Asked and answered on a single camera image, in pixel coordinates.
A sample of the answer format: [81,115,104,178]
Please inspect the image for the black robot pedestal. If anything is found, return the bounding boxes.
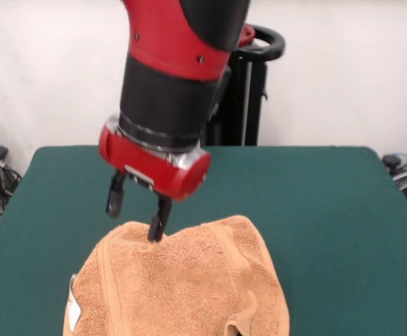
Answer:
[205,23,287,147]

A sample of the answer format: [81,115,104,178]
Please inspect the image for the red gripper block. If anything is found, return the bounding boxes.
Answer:
[98,114,212,243]

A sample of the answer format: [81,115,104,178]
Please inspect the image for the dark green table cloth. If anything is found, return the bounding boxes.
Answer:
[0,146,407,336]

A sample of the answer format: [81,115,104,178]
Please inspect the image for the white round object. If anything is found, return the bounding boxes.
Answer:
[392,167,407,192]

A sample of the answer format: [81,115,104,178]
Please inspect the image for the tan terry towel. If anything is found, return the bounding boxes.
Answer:
[62,214,292,336]

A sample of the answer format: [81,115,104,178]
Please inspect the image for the small black power adapter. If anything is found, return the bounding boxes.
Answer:
[382,154,403,168]

